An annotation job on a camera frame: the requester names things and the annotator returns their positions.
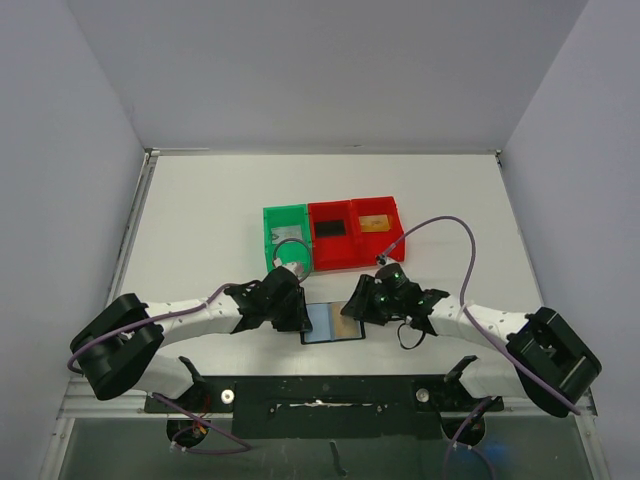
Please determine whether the black leather card holder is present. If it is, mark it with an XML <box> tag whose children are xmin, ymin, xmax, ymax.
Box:
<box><xmin>300</xmin><ymin>302</ymin><xmax>366</xmax><ymax>345</ymax></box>

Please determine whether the green plastic bin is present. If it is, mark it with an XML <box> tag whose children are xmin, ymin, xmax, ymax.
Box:
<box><xmin>263</xmin><ymin>204</ymin><xmax>313</xmax><ymax>274</ymax></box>

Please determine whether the red plastic bin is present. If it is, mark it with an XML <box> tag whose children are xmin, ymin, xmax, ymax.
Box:
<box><xmin>308</xmin><ymin>200</ymin><xmax>359</xmax><ymax>271</ymax></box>
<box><xmin>351</xmin><ymin>196</ymin><xmax>404</xmax><ymax>267</ymax></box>

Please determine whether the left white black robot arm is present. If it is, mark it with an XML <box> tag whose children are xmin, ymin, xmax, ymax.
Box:
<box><xmin>67</xmin><ymin>262</ymin><xmax>312</xmax><ymax>401</ymax></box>

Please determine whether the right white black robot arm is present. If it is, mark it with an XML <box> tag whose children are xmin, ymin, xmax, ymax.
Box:
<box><xmin>341</xmin><ymin>264</ymin><xmax>602</xmax><ymax>418</ymax></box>

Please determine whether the silver card in bin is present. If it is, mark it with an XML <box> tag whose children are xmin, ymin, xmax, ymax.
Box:
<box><xmin>270</xmin><ymin>225</ymin><xmax>303</xmax><ymax>245</ymax></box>

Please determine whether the gold card in bin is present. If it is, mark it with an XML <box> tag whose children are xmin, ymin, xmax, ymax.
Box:
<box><xmin>359</xmin><ymin>214</ymin><xmax>391</xmax><ymax>233</ymax></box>

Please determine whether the black card in bin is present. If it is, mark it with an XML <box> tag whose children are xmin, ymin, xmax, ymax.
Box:
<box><xmin>314</xmin><ymin>219</ymin><xmax>347</xmax><ymax>238</ymax></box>

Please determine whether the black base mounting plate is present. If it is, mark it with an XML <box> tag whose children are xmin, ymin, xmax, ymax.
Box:
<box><xmin>144</xmin><ymin>374</ymin><xmax>480</xmax><ymax>440</ymax></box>

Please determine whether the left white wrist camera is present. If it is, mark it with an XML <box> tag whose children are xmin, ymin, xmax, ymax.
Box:
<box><xmin>272</xmin><ymin>258</ymin><xmax>305</xmax><ymax>277</ymax></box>

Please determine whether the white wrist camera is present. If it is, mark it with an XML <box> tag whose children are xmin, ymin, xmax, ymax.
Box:
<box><xmin>272</xmin><ymin>258</ymin><xmax>305</xmax><ymax>277</ymax></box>
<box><xmin>376</xmin><ymin>254</ymin><xmax>394</xmax><ymax>267</ymax></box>

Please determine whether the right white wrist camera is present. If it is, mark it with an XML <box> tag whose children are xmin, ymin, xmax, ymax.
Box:
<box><xmin>376</xmin><ymin>254</ymin><xmax>394</xmax><ymax>267</ymax></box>

